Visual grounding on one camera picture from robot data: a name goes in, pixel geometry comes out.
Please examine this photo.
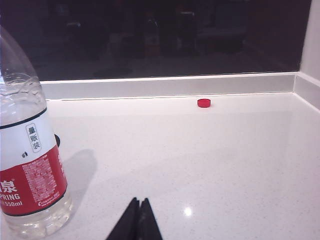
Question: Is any red plastic bottle cap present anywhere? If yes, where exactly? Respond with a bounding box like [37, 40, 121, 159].
[196, 98, 212, 109]

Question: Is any clear red-label water bottle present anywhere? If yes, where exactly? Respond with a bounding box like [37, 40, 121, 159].
[0, 23, 74, 238]

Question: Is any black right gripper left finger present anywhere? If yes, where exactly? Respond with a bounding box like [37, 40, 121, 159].
[106, 196, 141, 240]

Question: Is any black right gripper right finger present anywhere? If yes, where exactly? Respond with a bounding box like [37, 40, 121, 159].
[136, 197, 164, 240]

